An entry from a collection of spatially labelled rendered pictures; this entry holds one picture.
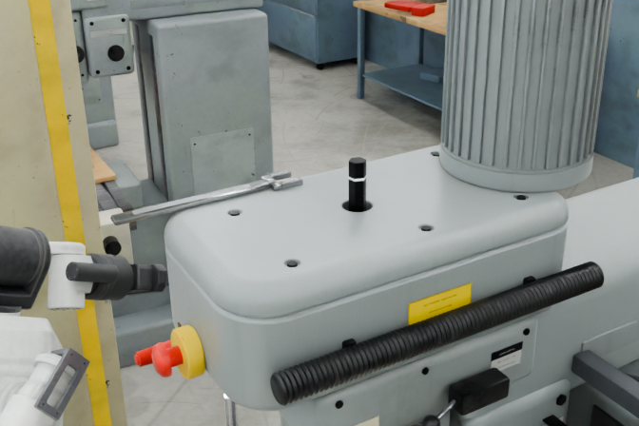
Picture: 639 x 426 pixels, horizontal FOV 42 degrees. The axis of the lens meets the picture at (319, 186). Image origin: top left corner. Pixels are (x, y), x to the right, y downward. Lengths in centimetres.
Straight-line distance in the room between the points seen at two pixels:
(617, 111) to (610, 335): 516
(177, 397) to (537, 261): 291
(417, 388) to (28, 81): 184
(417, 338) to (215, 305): 22
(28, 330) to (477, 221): 66
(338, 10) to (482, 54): 743
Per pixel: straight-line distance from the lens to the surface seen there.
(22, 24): 258
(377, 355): 89
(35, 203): 274
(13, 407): 115
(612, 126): 642
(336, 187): 105
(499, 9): 99
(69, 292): 156
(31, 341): 127
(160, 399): 381
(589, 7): 101
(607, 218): 132
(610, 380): 119
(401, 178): 108
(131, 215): 99
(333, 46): 847
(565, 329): 118
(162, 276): 167
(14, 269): 129
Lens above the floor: 232
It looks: 24 degrees down
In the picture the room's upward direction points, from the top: 1 degrees counter-clockwise
